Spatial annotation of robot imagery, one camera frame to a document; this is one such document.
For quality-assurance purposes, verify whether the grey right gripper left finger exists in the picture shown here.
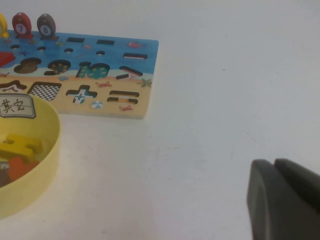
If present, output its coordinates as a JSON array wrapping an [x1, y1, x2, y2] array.
[[246, 159, 320, 240]]

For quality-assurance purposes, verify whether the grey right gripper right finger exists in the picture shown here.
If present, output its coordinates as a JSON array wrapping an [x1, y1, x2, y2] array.
[[273, 158, 320, 201]]

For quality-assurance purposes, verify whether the colourful wooden number puzzle board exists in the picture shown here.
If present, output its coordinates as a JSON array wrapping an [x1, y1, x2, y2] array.
[[0, 29, 160, 120]]

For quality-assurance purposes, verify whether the yellow plastic bowl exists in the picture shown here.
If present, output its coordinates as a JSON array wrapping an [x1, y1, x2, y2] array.
[[0, 92, 62, 221]]

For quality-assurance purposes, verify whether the paper label on yellow bowl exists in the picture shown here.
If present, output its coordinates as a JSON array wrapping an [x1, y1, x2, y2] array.
[[0, 93, 37, 120]]

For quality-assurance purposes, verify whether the orange wooden plus sign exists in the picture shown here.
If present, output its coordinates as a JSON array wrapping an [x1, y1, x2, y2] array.
[[7, 157, 41, 182]]

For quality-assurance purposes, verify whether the yellow wooden equals sign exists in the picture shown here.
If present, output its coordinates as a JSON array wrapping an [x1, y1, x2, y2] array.
[[0, 133, 43, 163]]

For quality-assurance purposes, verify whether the brown wooden fish number eight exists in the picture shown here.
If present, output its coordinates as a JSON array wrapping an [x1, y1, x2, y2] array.
[[36, 13, 59, 41]]

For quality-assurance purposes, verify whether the red wooden fish number seven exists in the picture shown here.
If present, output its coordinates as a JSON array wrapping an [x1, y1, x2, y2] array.
[[11, 12, 33, 40]]

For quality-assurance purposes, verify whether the yellow wooden fish number six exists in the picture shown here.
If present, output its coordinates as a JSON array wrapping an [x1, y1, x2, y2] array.
[[0, 13, 10, 38]]

